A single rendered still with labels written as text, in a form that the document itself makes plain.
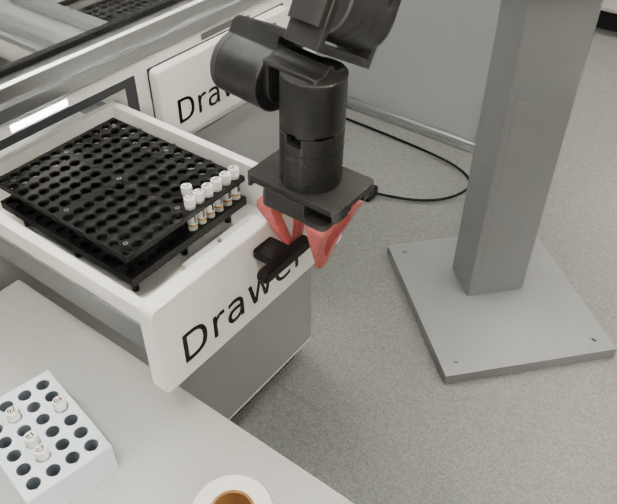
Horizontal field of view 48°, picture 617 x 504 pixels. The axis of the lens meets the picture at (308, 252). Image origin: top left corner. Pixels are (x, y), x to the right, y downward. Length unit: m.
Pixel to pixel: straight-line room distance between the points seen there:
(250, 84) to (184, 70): 0.41
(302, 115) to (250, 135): 0.62
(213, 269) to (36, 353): 0.27
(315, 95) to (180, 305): 0.22
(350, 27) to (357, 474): 1.17
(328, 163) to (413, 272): 1.39
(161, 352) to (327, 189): 0.21
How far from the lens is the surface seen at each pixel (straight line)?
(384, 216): 2.22
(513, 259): 1.88
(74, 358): 0.82
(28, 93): 0.88
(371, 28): 0.58
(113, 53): 0.94
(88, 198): 0.80
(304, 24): 0.56
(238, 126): 1.16
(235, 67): 0.62
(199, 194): 0.75
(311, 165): 0.60
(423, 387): 1.74
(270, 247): 0.68
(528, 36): 1.53
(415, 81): 2.59
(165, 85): 0.99
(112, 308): 0.69
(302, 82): 0.57
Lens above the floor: 1.35
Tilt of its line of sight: 41 degrees down
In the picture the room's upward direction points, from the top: straight up
